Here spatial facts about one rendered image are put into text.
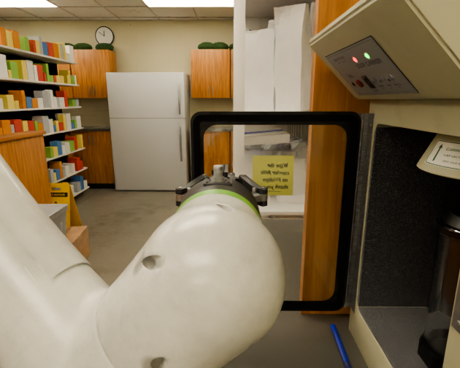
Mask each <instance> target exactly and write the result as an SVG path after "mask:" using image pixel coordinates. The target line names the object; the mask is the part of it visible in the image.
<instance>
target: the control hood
mask: <svg viewBox="0 0 460 368"><path fill-rule="evenodd" d="M369 36H372V37H373V38H374V40H375V41H376V42H377V43H378V44H379V46H381V47H382V49H383V50H384V51H385V52H386V54H387V55H388V56H389V57H390V59H391V60H392V61H393V62H394V63H395V64H396V65H397V67H398V68H399V69H400V70H401V72H402V73H403V74H404V75H405V77H406V78H407V79H408V80H409V81H410V82H411V83H412V84H413V86H414V87H415V88H416V89H417V91H418V92H419V93H399V94H379V95H358V94H357V93H356V92H355V91H354V90H353V89H352V88H351V86H350V85H349V84H348V83H347V82H346V81H345V79H344V78H343V77H342V76H341V75H340V73H339V72H338V71H337V70H336V69H335V68H334V67H333V66H332V65H331V64H330V63H329V61H328V60H327V59H326V56H328V55H330V54H332V53H335V52H337V51H338V50H341V49H343V48H344V47H347V46H349V45H352V44H353V43H355V42H358V41H360V40H362V39H364V38H366V37H369ZM309 44H310V47H311V48H312V49H313V51H314V52H315V53H316V54H317V55H318V56H319V58H320V59H321V60H322V61H323V62H324V63H325V65H327V66H328V67H329V68H330V70H331V71H332V72H333V73H334V74H335V75H336V76H337V78H338V79H339V80H340V81H341V82H342V84H343V85H344V86H345V87H346V88H347V89H348V90H349V91H350V92H351V93H352V94H353V96H354V97H355V98H357V99H460V0H360V1H359V2H357V3H356V4H355V5H353V6H352V7H351V8H350V9H349V10H347V11H346V12H344V13H343V14H342V15H341V16H339V17H338V18H337V19H336V20H334V21H333V22H332V23H330V24H329V25H328V26H327V27H325V28H324V29H323V30H322V31H320V32H319V33H318V34H316V35H315V36H314V37H313V38H312V39H311V40H310V41H309Z"/></svg>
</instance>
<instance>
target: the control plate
mask: <svg viewBox="0 0 460 368"><path fill-rule="evenodd" d="M364 53H368V54H369V56H370V59H368V58H367V57H366V56H365V55H364ZM352 57H355V58H356V59H357V60H358V63H356V62H355V61H354V60H353V58H352ZM326 59H327V60H328V61H329V63H330V64H331V65H332V66H333V67H334V68H335V69H336V70H337V71H338V72H339V73H340V75H341V76H342V77H343V78H344V79H345V81H346V82H347V83H348V84H349V85H350V86H351V88H352V89H353V90H354V91H355V92H356V93H357V94H358V95H379V94H399V93H419V92H418V91H417V89H416V88H415V87H414V86H413V84H412V83H411V82H410V81H409V80H408V79H407V78H406V77H405V75H404V74H403V73H402V72H401V70H400V69H399V68H398V67H397V65H396V64H395V63H394V62H393V61H392V60H391V59H390V57H389V56H388V55H387V54H386V52H385V51H384V50H383V49H382V47H381V46H379V44H378V43H377V42H376V41H375V40H374V38H373V37H372V36H369V37H366V38H364V39H362V40H360V41H358V42H355V43H353V44H352V45H349V46H347V47H344V48H343V49H341V50H338V51H337V52H335V53H332V54H330V55H328V56H326ZM364 75H366V77H367V78H368V79H369V80H370V81H371V83H372V84H373V85H374V86H375V87H376V88H370V87H369V86H368V85H367V84H366V83H365V82H364V80H363V79H362V78H361V76H364ZM389 75H391V76H393V77H394V81H393V80H391V81H390V82H389V81H388V78H389V77H388V76H389ZM380 76H382V77H384V78H385V79H386V81H385V82H384V81H382V82H380ZM373 77H374V78H376V79H377V80H378V83H377V82H375V83H373V82H372V81H373ZM357 80H360V81H361V82H362V83H363V85H364V87H363V88H361V87H359V86H358V85H357V84H356V81H357ZM351 82H353V83H355V85H356V87H355V86H354V85H352V83H351Z"/></svg>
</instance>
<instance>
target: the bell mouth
mask: <svg viewBox="0 0 460 368"><path fill-rule="evenodd" d="M416 165H417V167H418V168H419V169H421V170H423V171H425V172H428V173H431V174H434V175H439V176H443V177H449V178H453V179H457V180H460V137H455V136H451V135H446V134H437V135H436V136H435V138H434V139H433V140H432V142H431V144H430V145H429V146H428V148H427V149H426V151H425V153H424V154H423V155H422V157H421V159H420V160H419V162H418V163H417V164H416Z"/></svg>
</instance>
